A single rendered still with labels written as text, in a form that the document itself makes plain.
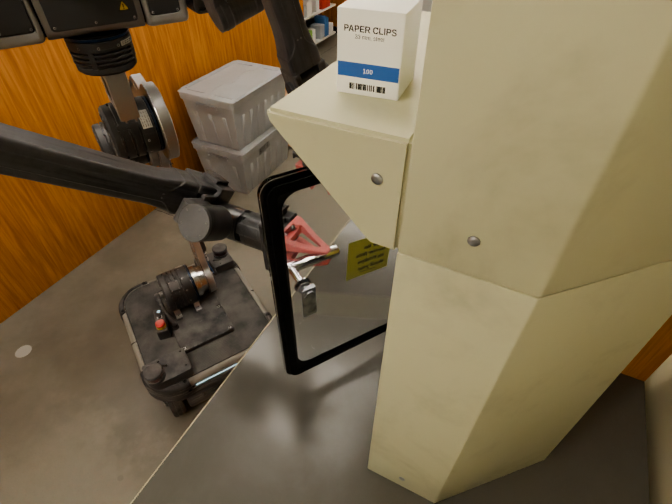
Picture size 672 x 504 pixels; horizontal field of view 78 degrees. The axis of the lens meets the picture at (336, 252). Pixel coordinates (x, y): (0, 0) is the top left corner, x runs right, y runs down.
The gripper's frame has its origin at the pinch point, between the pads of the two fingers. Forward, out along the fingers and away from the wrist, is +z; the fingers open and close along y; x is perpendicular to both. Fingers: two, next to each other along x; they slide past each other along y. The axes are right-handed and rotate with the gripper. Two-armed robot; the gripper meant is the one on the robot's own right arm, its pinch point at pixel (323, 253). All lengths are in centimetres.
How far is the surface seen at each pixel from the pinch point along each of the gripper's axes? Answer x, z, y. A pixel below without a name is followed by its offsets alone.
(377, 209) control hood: -16.8, 14.1, 24.9
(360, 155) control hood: -16.8, 12.4, 29.2
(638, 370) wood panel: 20, 54, -24
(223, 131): 139, -142, -76
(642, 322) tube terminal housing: -5.9, 38.2, 11.9
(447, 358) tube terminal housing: -16.9, 22.4, 10.1
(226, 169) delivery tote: 138, -146, -103
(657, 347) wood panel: 20, 54, -16
